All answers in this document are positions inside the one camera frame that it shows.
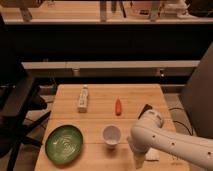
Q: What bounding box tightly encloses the white rectangular sponge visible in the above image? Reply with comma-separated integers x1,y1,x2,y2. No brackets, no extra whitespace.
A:
145,148,160,161

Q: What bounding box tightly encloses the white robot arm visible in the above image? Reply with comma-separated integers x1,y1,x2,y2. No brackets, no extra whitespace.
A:
127,109,213,171

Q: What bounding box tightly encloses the white ceramic cup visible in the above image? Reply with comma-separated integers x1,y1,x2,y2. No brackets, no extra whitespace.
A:
102,125,121,149

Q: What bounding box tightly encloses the green ceramic plate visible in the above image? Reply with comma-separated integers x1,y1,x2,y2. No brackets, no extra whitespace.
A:
45,125,83,165

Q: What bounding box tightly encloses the black rectangular remote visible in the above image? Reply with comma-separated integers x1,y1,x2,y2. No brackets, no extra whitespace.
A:
138,104,153,119

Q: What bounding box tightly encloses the orange toy carrot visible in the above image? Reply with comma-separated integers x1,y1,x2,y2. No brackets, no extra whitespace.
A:
115,98,122,116

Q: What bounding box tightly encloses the grey chair back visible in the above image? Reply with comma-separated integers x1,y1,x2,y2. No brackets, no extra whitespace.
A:
180,42,213,139

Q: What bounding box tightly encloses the black office chair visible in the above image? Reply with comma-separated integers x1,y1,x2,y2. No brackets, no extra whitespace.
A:
0,63,50,171

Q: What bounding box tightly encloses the black cable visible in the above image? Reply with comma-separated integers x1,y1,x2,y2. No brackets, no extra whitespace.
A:
168,106,194,138

